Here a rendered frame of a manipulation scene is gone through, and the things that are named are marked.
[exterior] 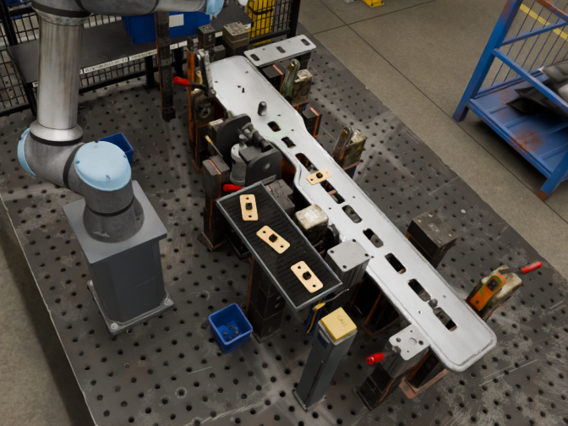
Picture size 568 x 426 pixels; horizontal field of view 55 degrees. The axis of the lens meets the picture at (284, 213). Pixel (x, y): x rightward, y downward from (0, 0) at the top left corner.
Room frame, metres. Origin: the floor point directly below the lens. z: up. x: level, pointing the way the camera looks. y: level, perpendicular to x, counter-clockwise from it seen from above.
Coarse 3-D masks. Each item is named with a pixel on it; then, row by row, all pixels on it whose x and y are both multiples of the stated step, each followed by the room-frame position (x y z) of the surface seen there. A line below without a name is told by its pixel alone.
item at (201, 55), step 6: (210, 48) 1.45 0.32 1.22; (198, 54) 1.43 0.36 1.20; (204, 54) 1.42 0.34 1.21; (210, 54) 1.44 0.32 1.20; (204, 60) 1.41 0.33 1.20; (204, 66) 1.41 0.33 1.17; (204, 72) 1.42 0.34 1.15; (210, 72) 1.43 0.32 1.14; (204, 78) 1.43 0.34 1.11; (210, 78) 1.43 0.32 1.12; (204, 84) 1.44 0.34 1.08; (210, 84) 1.43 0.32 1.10
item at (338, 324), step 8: (336, 312) 0.63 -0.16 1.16; (344, 312) 0.63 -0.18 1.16; (320, 320) 0.60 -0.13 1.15; (328, 320) 0.60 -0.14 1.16; (336, 320) 0.61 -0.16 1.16; (344, 320) 0.61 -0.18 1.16; (328, 328) 0.58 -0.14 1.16; (336, 328) 0.59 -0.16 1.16; (344, 328) 0.59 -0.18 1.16; (352, 328) 0.59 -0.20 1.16; (336, 336) 0.57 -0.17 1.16
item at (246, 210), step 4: (240, 196) 0.91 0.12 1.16; (244, 196) 0.92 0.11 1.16; (248, 196) 0.92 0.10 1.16; (252, 196) 0.92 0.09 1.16; (240, 200) 0.90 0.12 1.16; (244, 200) 0.90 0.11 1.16; (248, 200) 0.91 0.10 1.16; (252, 200) 0.91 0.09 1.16; (244, 204) 0.89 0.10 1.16; (248, 204) 0.89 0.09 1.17; (252, 204) 0.90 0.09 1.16; (244, 208) 0.88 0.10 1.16; (248, 208) 0.88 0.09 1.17; (252, 208) 0.88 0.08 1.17; (244, 212) 0.86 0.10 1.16; (248, 212) 0.87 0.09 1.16; (252, 212) 0.87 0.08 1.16; (256, 212) 0.87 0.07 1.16; (244, 216) 0.85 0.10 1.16; (252, 216) 0.86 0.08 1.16; (256, 216) 0.86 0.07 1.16; (244, 220) 0.84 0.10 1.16; (248, 220) 0.84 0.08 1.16; (252, 220) 0.85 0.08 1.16
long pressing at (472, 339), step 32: (224, 64) 1.67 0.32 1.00; (224, 96) 1.49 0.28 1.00; (256, 96) 1.52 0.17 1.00; (256, 128) 1.36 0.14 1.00; (288, 128) 1.39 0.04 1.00; (288, 160) 1.24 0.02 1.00; (320, 160) 1.26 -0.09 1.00; (320, 192) 1.13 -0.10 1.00; (352, 192) 1.15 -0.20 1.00; (352, 224) 1.02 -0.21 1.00; (384, 224) 1.04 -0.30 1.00; (384, 256) 0.93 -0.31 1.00; (416, 256) 0.95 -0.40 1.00; (384, 288) 0.82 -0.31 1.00; (448, 288) 0.86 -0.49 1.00; (416, 320) 0.74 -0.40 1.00; (480, 320) 0.77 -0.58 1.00; (448, 352) 0.66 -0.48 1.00; (480, 352) 0.68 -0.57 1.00
